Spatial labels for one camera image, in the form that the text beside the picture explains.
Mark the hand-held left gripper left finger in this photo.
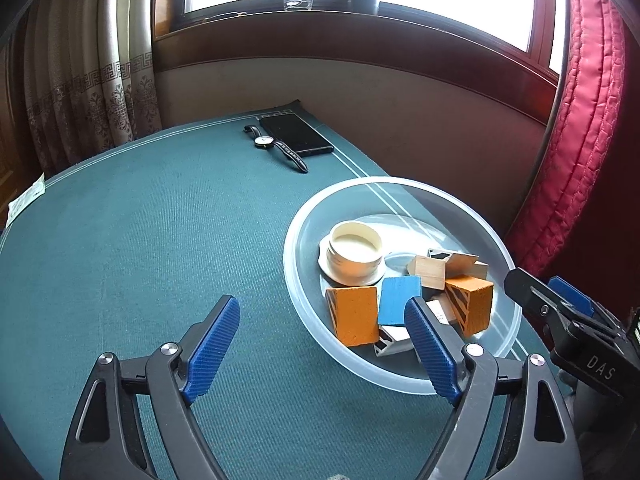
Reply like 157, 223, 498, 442
60, 294, 242, 480

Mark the white plate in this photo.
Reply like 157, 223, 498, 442
318, 220, 387, 286

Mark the black phone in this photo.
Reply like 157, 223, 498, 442
259, 113, 335, 156

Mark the red quilted cloth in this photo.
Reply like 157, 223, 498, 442
505, 0, 640, 281

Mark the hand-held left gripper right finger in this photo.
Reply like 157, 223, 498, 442
404, 296, 583, 480

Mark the black wristwatch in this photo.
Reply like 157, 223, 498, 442
243, 125, 309, 173

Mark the paper packet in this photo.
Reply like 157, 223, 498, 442
7, 172, 47, 228

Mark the zebra striped white block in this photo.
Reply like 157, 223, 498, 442
375, 296, 458, 359

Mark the blue block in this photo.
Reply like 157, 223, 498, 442
377, 275, 423, 327

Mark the clear plastic basin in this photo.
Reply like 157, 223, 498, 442
283, 176, 525, 395

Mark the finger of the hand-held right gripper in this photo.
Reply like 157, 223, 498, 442
504, 267, 617, 342
547, 275, 626, 336

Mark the orange triangular block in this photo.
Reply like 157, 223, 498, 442
444, 275, 495, 338
325, 285, 381, 348

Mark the plywood cube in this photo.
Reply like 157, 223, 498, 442
407, 255, 447, 291

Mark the patterned beige curtain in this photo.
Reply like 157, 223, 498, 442
20, 0, 163, 171

